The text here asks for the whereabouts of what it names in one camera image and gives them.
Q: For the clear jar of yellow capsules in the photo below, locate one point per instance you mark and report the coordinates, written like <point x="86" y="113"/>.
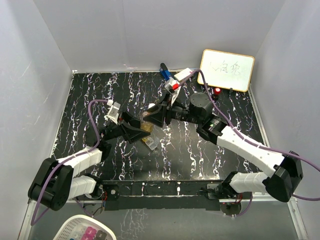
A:
<point x="145" y="125"/>

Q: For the white plastic basket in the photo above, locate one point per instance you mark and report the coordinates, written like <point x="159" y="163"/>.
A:
<point x="82" y="227"/>

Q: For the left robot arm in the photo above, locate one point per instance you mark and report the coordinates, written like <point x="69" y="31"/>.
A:
<point x="58" y="180"/>

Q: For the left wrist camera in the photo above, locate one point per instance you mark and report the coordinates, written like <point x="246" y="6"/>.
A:
<point x="113" y="112"/>

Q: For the blue black stapler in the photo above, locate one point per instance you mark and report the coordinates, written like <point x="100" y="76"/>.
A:
<point x="165" y="72"/>

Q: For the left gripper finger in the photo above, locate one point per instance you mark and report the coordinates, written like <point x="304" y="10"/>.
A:
<point x="133" y="134"/>
<point x="130" y="119"/>

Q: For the white green small box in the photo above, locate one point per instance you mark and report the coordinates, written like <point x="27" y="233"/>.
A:
<point x="182" y="74"/>

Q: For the yellow clear weekly pill organizer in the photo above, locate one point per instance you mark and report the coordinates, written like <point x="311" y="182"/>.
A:
<point x="151" y="142"/>

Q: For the small whiteboard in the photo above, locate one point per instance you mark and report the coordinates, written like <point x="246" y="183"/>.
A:
<point x="226" y="70"/>

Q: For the red emergency stop button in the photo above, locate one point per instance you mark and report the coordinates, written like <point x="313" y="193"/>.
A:
<point x="216" y="93"/>

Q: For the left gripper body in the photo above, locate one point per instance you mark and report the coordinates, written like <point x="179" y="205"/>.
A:
<point x="113" y="131"/>

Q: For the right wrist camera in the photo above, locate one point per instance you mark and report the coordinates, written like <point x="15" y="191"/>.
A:
<point x="172" y="86"/>

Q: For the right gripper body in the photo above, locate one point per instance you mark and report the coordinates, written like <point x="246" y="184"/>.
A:
<point x="182" y="112"/>

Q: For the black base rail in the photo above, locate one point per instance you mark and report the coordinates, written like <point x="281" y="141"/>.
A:
<point x="168" y="194"/>

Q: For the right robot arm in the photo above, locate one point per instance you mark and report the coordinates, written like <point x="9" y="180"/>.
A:
<point x="280" y="174"/>

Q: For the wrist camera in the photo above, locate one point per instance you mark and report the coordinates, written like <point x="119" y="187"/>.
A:
<point x="113" y="112"/>
<point x="172" y="86"/>

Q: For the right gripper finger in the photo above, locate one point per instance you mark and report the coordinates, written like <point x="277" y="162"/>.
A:
<point x="158" y="105"/>
<point x="156" y="117"/>

